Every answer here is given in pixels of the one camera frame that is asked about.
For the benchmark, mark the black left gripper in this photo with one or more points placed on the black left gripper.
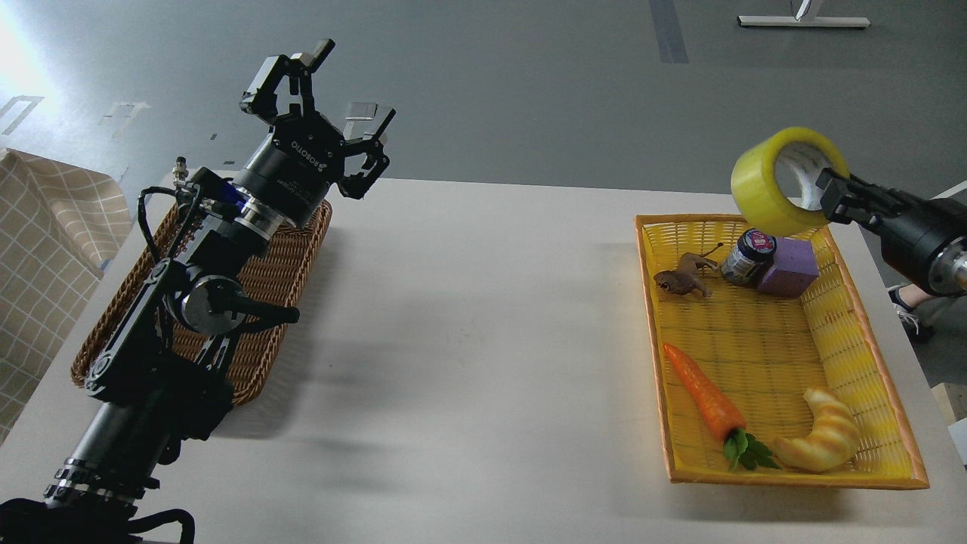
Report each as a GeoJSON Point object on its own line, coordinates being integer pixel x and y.
{"type": "Point", "coordinates": [304, 155]}

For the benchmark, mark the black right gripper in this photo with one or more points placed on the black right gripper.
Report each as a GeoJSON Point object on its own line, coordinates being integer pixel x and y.
{"type": "Point", "coordinates": [923, 239]}

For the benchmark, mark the yellow tape roll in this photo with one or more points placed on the yellow tape roll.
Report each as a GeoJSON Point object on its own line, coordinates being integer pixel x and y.
{"type": "Point", "coordinates": [774, 183]}

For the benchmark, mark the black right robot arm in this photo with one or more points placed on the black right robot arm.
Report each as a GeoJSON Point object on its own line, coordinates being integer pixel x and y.
{"type": "Point", "coordinates": [924, 240]}

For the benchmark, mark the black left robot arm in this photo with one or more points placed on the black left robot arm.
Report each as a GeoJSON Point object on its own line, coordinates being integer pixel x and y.
{"type": "Point", "coordinates": [163, 376]}

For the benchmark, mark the purple foam block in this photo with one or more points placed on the purple foam block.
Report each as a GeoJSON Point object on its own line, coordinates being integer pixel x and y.
{"type": "Point", "coordinates": [791, 271]}

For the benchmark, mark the person leg with shoe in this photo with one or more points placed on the person leg with shoe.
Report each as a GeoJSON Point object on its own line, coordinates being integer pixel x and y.
{"type": "Point", "coordinates": [906, 299]}

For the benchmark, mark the small dark jar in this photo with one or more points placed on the small dark jar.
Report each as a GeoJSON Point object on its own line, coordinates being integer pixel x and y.
{"type": "Point", "coordinates": [753, 252]}

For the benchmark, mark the brown toy animal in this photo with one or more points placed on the brown toy animal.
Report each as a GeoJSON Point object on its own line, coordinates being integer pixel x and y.
{"type": "Point", "coordinates": [684, 279]}

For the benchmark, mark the yellow plastic basket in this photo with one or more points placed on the yellow plastic basket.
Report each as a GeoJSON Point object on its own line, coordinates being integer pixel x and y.
{"type": "Point", "coordinates": [763, 352]}

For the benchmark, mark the white stand base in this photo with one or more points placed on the white stand base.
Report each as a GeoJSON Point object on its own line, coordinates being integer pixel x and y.
{"type": "Point", "coordinates": [806, 14]}

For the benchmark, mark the toy croissant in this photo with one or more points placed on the toy croissant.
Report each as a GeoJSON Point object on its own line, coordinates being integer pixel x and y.
{"type": "Point", "coordinates": [833, 440]}

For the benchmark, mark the orange toy carrot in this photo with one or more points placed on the orange toy carrot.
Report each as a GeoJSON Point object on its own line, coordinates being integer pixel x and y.
{"type": "Point", "coordinates": [722, 417]}

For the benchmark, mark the beige checkered cloth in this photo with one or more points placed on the beige checkered cloth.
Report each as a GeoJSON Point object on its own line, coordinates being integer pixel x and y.
{"type": "Point", "coordinates": [60, 226]}

